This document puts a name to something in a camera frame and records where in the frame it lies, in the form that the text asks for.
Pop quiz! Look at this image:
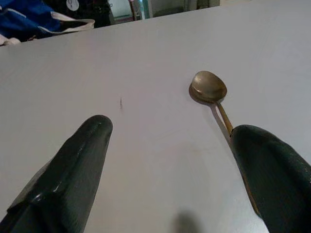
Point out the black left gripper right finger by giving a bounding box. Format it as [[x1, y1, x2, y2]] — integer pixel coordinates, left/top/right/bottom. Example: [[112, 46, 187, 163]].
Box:
[[230, 124, 311, 233]]

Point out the brass spoon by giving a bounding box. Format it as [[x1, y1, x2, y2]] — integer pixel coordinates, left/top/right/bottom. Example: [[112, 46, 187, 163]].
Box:
[[188, 70, 259, 216]]

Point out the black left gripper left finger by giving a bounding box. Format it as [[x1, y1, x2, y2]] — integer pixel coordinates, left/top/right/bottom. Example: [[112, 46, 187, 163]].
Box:
[[0, 115, 114, 233]]

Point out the black case with white sticker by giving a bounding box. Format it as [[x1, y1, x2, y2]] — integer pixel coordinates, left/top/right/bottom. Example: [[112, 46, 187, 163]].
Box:
[[46, 0, 115, 29]]

